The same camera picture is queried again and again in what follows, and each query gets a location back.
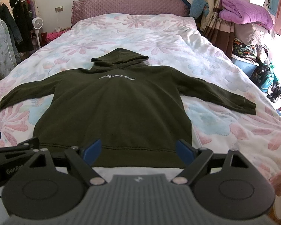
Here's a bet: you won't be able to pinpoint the folded purple blanket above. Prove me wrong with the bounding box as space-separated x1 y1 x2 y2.
219 0 274 31

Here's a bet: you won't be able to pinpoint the purple quilted headboard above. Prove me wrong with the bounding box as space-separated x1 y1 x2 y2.
71 0 189 25

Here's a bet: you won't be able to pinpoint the pink cloth beside bed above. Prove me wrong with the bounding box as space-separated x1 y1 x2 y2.
46 30 67 43

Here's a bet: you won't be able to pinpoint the light patterned garment bag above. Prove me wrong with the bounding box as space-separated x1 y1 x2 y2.
0 19 16 79

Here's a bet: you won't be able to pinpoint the white standing fan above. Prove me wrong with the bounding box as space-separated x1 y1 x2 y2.
32 17 44 48

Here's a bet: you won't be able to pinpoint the blue plush toy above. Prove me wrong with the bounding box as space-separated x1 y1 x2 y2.
190 0 210 19

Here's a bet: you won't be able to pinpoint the dark clothes on rack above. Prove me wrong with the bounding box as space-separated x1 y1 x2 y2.
0 0 34 53

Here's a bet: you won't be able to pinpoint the brown striped curtain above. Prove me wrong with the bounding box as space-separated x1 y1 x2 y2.
203 0 234 59

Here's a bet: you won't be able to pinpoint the floral white duvet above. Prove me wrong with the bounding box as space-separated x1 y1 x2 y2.
0 14 281 194

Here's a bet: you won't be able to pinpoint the wall power outlet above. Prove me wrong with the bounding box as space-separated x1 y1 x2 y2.
55 6 63 13

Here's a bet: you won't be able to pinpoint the teal backpack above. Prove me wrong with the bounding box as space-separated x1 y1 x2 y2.
250 64 274 92

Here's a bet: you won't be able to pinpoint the blue storage box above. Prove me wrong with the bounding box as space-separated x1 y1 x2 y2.
231 55 258 78

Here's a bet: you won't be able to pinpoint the dark green hoodie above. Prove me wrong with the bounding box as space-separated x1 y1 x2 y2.
0 48 256 168

